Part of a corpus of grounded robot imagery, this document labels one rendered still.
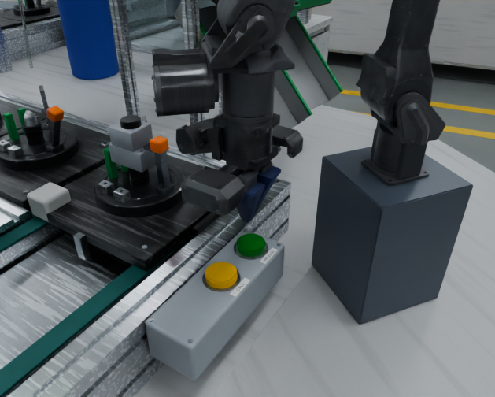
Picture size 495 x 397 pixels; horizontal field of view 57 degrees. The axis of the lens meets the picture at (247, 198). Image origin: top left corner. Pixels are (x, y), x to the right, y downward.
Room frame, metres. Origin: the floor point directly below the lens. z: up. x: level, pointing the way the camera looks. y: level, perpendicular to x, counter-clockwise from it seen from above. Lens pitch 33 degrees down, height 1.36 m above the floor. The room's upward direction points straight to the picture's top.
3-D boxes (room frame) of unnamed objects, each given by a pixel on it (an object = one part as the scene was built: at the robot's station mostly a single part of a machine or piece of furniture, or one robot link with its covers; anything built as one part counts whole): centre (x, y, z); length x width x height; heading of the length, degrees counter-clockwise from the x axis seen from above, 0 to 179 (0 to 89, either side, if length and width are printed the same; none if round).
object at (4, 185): (0.75, 0.38, 1.01); 0.24 x 0.24 x 0.13; 57
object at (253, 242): (0.48, -0.01, 0.96); 0.04 x 0.04 x 0.02
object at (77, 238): (0.51, 0.24, 0.95); 0.01 x 0.01 x 0.04; 57
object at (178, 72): (0.47, 0.04, 1.22); 0.12 x 0.08 x 0.11; 102
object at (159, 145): (0.59, 0.13, 1.04); 0.04 x 0.02 x 0.08; 57
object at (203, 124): (0.51, 0.05, 1.12); 0.07 x 0.07 x 0.06; 57
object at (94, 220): (0.61, 0.17, 0.96); 0.24 x 0.24 x 0.02; 57
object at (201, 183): (0.48, 0.00, 1.12); 0.19 x 0.06 x 0.08; 148
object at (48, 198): (0.58, 0.30, 0.97); 0.05 x 0.05 x 0.04; 57
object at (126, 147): (0.62, 0.18, 1.06); 0.08 x 0.04 x 0.07; 58
